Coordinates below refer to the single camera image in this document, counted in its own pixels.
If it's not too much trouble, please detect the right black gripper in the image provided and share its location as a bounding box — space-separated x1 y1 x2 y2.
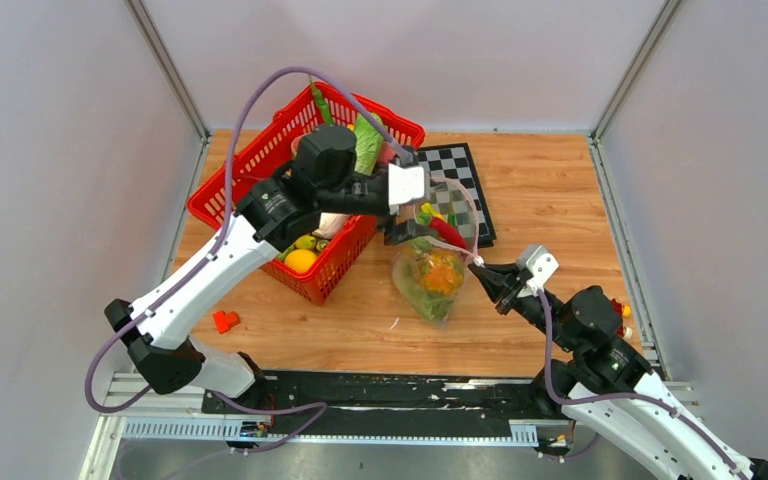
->
465 262 575 352

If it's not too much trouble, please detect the yellow banana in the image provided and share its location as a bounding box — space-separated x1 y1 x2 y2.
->
420 202 447 222

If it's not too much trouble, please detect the red plastic basket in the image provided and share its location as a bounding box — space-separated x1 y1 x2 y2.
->
187 86 426 305

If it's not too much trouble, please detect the red chili pepper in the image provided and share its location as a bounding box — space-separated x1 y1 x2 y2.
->
429 217 469 252

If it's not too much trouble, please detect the clear zip top bag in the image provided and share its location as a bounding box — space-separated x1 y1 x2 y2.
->
392 178 484 326

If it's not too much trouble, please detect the orange toy pineapple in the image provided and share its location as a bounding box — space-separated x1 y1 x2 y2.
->
417 250 464 296

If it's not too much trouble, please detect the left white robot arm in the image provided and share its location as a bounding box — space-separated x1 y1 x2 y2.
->
105 125 431 413

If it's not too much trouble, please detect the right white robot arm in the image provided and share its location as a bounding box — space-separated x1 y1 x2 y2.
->
469 258 768 479

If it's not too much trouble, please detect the black white checkerboard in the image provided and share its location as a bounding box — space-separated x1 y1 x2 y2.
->
418 143 497 248

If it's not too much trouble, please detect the long green cabbage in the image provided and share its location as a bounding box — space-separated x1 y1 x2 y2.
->
353 115 385 175

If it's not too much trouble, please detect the yellow mango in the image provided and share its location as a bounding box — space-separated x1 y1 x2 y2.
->
283 249 318 274

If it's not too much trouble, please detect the small orange block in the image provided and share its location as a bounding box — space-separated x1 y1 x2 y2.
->
212 311 241 335

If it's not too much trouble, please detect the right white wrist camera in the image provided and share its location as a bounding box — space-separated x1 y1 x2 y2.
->
515 244 559 298

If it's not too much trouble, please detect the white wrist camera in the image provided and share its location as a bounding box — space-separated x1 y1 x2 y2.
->
515 244 559 298
387 163 432 215

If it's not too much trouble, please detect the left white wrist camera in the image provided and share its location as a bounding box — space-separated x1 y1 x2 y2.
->
387 163 432 215

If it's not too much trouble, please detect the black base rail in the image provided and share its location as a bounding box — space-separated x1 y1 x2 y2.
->
95 370 597 458

